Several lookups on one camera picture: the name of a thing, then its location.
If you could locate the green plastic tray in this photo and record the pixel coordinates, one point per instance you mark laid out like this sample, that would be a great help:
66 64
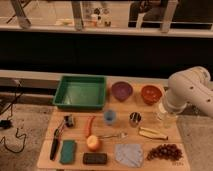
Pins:
81 92

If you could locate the blue grey cloth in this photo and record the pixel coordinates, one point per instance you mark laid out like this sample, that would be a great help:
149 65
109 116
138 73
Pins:
130 155

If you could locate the orange yellow apple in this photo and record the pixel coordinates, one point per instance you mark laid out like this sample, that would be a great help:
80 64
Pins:
93 143

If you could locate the yellow banana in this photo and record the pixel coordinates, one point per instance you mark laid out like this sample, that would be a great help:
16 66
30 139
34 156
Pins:
152 134

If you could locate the black handled knife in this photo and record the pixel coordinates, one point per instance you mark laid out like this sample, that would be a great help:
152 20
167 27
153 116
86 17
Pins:
54 148

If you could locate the orange bowl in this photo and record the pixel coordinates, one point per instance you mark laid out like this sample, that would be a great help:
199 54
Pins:
150 94

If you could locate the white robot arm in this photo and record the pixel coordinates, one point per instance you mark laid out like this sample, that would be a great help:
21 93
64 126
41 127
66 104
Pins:
186 86

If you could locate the blue paper cup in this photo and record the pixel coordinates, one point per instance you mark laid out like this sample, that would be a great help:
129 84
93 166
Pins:
109 117

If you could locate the black rectangular block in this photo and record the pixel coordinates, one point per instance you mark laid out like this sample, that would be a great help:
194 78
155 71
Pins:
95 158

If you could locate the green sponge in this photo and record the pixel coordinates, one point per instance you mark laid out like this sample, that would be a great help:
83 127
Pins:
67 154

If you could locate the purple bowl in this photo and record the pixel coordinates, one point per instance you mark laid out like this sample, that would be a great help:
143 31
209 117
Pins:
121 90

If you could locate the bunch of dark grapes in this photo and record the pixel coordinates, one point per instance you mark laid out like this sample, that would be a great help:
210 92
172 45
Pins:
165 151

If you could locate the metal cup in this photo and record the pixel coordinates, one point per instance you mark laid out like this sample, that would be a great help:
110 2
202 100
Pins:
134 119

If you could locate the small black binder clip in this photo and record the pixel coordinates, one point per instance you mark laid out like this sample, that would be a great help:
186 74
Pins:
69 120

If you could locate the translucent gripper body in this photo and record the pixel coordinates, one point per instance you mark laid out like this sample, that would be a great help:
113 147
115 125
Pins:
167 119

